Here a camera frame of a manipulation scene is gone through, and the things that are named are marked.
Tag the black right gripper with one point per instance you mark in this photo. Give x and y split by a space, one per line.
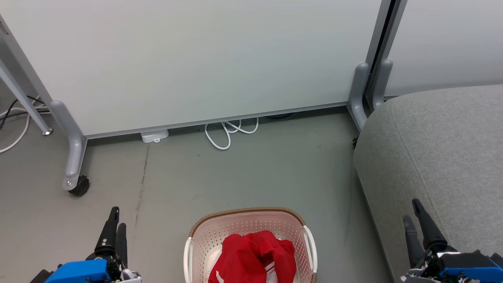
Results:
428 267

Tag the large black caster wheel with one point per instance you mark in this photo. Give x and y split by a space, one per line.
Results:
81 186

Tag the blue wrist camera box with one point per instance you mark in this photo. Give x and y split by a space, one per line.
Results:
78 273
471 267

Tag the blue right wrist camera box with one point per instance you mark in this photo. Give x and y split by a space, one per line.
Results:
471 267

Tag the grey slanted metal leg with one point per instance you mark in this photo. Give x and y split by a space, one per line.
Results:
23 98

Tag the red garment with white trim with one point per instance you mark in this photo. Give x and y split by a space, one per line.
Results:
281 255

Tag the grey partition foot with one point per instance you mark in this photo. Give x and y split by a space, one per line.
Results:
74 149
359 94
382 82

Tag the plain red garment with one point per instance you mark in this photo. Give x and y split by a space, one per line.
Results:
235 257

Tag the grey partition frame post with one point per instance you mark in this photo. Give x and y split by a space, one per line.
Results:
383 31

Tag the large white partition panel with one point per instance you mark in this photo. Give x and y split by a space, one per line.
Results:
196 59

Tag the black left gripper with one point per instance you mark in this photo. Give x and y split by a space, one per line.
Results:
116 271

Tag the blue left wrist camera box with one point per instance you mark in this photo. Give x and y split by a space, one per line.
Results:
78 273

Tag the narrow white partition panel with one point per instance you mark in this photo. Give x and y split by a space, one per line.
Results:
448 43

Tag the grey fabric sofa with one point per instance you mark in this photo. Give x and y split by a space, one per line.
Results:
440 157

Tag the small black caster wheel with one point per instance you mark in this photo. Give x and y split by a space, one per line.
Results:
355 143

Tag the white perforated laundry basket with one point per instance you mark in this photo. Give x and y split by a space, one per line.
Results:
243 222

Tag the white power adapter box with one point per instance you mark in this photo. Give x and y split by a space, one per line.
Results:
154 135

